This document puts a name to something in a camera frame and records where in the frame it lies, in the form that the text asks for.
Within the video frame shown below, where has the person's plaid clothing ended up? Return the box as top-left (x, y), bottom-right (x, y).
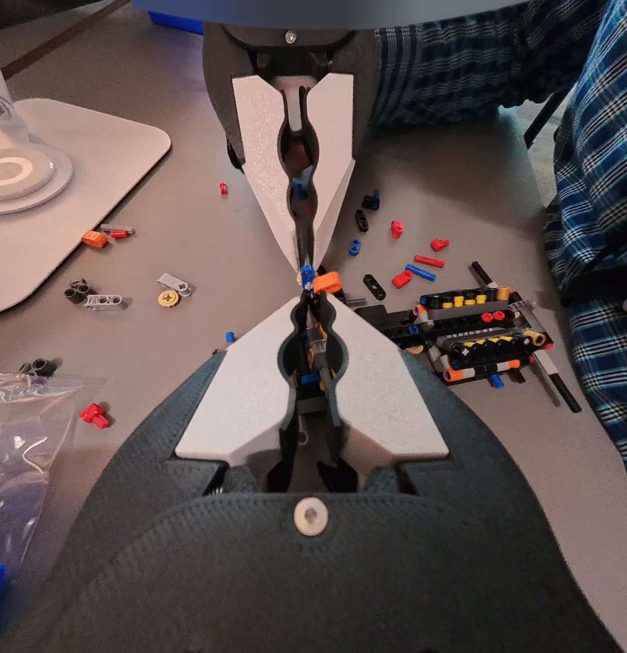
top-left (543, 0), bottom-right (627, 493)

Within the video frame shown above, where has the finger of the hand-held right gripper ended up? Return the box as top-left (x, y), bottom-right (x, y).
top-left (233, 77), bottom-right (306, 271)
top-left (303, 73), bottom-right (356, 268)

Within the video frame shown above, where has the clear plastic bag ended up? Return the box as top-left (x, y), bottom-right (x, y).
top-left (0, 372), bottom-right (108, 567)

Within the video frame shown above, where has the white stand base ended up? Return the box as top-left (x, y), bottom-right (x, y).
top-left (0, 98), bottom-right (172, 316)

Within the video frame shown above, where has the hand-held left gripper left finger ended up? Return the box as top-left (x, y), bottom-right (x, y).
top-left (176, 296), bottom-right (306, 460)

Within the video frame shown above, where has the light grey thin liftarm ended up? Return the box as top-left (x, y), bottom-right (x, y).
top-left (156, 273), bottom-right (194, 298)

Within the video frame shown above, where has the person's right forearm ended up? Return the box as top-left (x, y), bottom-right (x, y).
top-left (375, 23), bottom-right (610, 129)

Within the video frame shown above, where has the lego technic engine model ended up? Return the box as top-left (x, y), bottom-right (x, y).
top-left (211, 240), bottom-right (583, 445)

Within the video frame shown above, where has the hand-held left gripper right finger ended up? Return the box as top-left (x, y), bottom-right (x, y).
top-left (318, 295), bottom-right (449, 460)

